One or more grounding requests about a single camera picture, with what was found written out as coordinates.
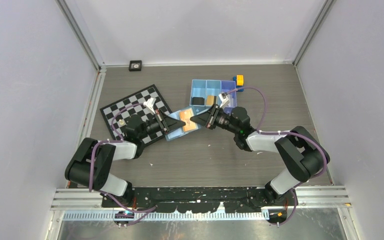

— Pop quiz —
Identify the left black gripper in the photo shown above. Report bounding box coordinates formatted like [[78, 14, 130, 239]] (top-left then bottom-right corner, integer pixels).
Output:
[[138, 109, 186, 140]]

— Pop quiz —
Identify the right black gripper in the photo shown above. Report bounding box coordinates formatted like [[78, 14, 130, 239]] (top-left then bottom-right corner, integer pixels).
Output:
[[190, 104, 239, 135]]

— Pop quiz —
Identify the orange credit card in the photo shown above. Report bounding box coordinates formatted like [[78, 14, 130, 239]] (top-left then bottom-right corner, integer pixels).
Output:
[[179, 108, 201, 133]]

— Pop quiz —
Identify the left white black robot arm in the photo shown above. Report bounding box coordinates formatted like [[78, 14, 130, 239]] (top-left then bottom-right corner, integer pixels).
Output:
[[64, 110, 186, 207]]

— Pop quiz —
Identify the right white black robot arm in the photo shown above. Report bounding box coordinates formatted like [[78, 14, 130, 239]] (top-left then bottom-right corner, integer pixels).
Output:
[[190, 104, 330, 205]]

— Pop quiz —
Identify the orange card in tray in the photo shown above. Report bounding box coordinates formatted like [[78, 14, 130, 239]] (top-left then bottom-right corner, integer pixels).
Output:
[[205, 95, 217, 106]]

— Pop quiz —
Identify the black item in tray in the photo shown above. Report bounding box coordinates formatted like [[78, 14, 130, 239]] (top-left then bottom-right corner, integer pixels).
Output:
[[191, 97, 205, 106]]

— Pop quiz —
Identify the blue compartment organizer tray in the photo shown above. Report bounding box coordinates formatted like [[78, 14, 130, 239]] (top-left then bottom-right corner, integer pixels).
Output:
[[189, 79, 236, 112]]

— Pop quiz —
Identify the black white chessboard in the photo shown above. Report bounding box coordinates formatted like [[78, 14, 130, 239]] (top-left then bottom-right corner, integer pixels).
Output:
[[100, 84, 172, 141]]

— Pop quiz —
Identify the blue and orange toy block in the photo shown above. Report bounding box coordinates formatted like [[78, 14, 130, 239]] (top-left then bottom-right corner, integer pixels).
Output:
[[232, 74, 244, 92]]

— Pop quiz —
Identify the small black square box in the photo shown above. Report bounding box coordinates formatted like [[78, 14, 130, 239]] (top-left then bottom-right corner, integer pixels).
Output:
[[128, 60, 143, 72]]

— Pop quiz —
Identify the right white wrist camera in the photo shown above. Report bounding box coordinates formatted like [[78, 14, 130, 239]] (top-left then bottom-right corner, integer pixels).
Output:
[[218, 92, 230, 109]]

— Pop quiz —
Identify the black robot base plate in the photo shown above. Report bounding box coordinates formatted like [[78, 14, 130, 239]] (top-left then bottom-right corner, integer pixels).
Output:
[[101, 186, 295, 214]]

